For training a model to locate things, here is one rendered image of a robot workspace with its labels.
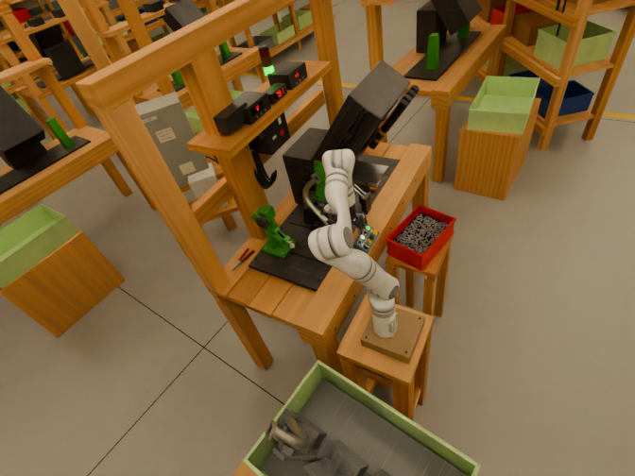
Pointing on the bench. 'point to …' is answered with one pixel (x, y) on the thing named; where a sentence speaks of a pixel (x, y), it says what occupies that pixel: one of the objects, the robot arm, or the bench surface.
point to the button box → (365, 240)
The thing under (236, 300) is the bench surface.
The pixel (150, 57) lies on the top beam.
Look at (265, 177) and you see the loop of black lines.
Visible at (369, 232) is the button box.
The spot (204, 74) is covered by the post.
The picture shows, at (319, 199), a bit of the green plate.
